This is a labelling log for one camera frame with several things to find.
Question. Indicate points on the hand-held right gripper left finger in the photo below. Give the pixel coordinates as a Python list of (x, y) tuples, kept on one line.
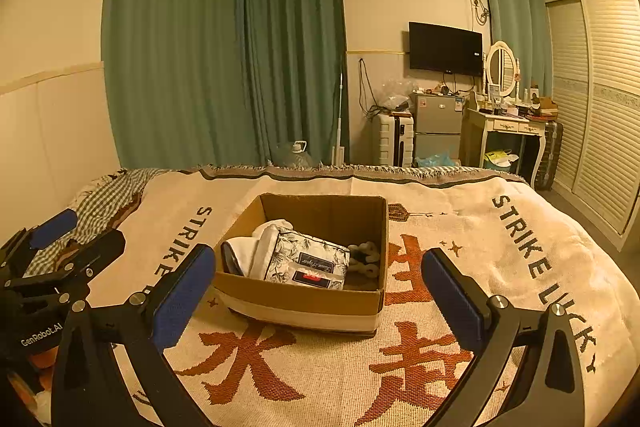
[(182, 302)]

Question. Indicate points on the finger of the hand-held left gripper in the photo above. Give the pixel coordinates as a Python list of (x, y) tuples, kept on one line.
[(55, 224), (97, 249)]

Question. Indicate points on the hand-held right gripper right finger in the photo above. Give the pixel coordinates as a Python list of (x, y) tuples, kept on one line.
[(450, 302)]

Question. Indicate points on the white towel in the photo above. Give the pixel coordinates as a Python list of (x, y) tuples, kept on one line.
[(255, 252)]

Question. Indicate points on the white socks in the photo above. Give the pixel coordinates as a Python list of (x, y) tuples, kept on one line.
[(362, 257)]

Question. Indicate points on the brown cardboard box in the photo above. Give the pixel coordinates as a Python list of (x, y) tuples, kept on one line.
[(300, 307)]

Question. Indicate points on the floral printed tissue pack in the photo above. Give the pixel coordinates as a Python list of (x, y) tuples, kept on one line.
[(305, 257)]

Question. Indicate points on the person's left hand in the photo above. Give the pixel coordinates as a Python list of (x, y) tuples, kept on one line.
[(42, 359)]

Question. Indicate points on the checkered cloth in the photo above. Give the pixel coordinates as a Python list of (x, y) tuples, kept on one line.
[(105, 197)]

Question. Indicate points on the printed cream blanket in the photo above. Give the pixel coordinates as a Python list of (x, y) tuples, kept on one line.
[(350, 357)]

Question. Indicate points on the blue plastic bag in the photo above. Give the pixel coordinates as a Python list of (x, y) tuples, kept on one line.
[(435, 160)]

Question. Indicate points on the yellow green basin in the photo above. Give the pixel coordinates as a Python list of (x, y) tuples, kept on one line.
[(500, 159)]

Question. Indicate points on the white suitcase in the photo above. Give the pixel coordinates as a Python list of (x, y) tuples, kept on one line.
[(392, 139)]

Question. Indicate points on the dark suitcase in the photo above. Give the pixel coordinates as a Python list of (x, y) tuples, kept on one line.
[(549, 157)]

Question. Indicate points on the small silver fridge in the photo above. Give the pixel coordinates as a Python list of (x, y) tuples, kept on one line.
[(437, 122)]

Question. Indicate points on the clear water jug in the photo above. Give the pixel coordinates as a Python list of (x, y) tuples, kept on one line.
[(295, 156)]

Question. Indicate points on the white dressing table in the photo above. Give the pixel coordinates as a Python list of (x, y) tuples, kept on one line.
[(505, 124)]

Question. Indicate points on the wide green curtain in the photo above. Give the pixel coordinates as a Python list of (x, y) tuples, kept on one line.
[(175, 47)]

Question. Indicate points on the clear plastic bag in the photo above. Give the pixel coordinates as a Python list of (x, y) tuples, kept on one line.
[(395, 94)]

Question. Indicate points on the white mop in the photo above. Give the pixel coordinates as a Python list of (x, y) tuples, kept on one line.
[(341, 107)]

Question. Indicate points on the oval vanity mirror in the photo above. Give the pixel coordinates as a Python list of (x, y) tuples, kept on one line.
[(501, 67)]

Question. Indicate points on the white louvered wardrobe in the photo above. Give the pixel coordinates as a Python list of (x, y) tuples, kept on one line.
[(605, 117)]

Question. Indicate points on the narrow green curtain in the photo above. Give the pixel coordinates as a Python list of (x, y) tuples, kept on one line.
[(295, 52)]

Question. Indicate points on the green curtain beside wardrobe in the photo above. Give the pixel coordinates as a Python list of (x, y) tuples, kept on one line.
[(515, 17)]

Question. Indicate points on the black wall television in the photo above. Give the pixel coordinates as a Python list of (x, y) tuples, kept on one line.
[(445, 48)]

